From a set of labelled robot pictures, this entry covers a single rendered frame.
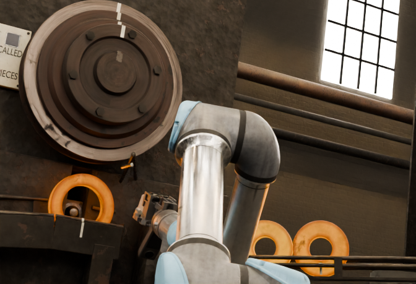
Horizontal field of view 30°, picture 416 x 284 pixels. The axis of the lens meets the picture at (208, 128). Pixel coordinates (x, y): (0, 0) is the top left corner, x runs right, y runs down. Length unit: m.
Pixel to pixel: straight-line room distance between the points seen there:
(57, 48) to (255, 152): 0.77
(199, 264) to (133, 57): 0.99
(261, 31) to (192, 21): 7.24
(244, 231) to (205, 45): 0.95
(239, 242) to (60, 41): 0.79
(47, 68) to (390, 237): 8.52
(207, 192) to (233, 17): 1.25
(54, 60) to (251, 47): 7.58
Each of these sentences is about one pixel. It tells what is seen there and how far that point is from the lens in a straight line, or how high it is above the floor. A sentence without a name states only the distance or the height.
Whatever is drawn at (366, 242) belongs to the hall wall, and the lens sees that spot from 10.16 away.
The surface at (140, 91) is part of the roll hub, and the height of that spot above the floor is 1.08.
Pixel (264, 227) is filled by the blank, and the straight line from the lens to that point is 2.18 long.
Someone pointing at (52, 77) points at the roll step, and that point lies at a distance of 2.15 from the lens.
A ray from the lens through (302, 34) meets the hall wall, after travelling 10.09.
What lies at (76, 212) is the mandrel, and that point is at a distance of 2.27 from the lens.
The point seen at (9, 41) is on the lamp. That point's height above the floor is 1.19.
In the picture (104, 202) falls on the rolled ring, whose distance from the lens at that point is 2.21.
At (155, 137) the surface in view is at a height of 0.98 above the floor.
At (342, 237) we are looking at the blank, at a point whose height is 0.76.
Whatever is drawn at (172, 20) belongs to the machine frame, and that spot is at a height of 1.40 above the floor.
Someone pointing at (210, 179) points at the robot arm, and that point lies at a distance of 1.49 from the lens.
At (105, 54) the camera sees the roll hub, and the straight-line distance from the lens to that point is 2.15.
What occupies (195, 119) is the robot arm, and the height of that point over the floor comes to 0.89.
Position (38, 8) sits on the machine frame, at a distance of 2.40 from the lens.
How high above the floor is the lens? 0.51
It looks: 13 degrees up
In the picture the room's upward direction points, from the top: 8 degrees clockwise
